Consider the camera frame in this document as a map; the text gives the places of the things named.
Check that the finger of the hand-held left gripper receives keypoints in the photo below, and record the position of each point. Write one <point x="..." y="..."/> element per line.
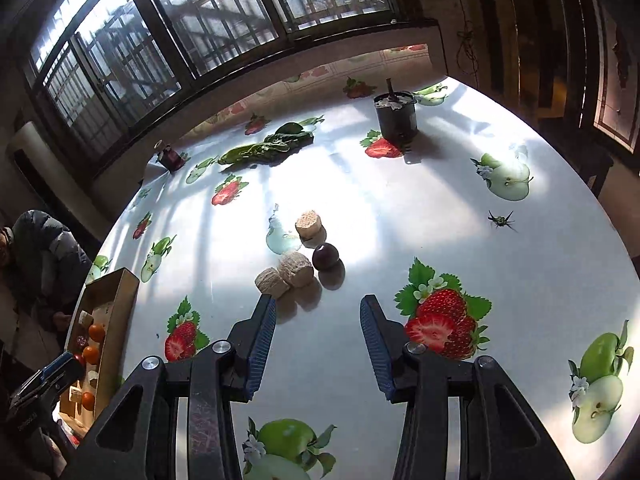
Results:
<point x="55" y="371"/>

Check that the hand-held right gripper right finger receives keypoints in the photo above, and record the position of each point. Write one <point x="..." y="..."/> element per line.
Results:
<point x="375" y="347"/>

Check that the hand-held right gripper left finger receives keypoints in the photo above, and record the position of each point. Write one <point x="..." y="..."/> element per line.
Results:
<point x="262" y="345"/>

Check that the cardboard box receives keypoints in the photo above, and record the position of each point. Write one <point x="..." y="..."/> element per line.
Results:
<point x="117" y="310"/>

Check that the dark purple passion fruit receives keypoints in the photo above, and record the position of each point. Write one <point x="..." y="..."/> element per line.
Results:
<point x="326" y="256"/>

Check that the small green calyx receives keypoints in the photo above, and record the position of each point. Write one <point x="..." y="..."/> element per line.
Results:
<point x="501" y="220"/>

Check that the green leafy vegetable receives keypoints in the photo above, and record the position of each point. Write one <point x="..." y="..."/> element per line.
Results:
<point x="267" y="147"/>

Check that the small dark red jar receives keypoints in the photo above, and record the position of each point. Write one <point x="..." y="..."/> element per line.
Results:
<point x="170" y="158"/>

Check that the black container with stick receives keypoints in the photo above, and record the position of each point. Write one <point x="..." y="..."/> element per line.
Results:
<point x="396" y="119"/>

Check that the barred window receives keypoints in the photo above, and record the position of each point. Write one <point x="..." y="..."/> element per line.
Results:
<point x="225" y="10"/>

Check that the dark wooden glazed door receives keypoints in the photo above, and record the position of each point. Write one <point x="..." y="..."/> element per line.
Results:
<point x="610" y="85"/>

